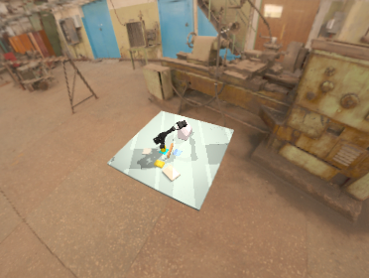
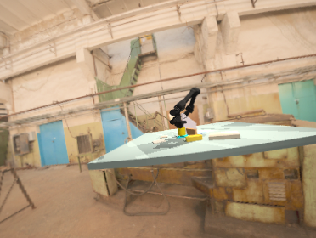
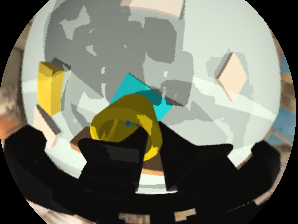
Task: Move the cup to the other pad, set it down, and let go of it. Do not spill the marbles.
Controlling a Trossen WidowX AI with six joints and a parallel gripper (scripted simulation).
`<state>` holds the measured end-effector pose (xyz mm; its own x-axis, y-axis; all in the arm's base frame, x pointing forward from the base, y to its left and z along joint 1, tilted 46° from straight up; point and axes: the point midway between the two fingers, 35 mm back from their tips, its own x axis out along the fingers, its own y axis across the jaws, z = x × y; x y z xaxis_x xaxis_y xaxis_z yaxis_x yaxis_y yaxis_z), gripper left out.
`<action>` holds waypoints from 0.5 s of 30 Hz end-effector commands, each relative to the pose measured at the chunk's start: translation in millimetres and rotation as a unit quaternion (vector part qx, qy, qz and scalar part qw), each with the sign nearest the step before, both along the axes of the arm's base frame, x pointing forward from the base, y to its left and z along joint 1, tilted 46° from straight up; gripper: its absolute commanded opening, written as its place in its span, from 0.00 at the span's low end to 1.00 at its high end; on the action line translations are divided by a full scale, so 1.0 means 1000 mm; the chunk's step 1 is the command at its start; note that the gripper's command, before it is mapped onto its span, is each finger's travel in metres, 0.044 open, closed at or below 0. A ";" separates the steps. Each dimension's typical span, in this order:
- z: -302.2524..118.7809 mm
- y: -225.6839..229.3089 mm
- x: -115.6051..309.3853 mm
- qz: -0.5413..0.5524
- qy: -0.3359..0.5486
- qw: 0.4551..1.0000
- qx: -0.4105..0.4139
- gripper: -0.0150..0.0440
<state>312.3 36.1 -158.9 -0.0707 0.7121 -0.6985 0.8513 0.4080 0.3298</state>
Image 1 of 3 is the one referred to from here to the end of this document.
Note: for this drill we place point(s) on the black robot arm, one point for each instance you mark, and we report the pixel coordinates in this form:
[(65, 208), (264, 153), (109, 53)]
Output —
[(163, 135)]

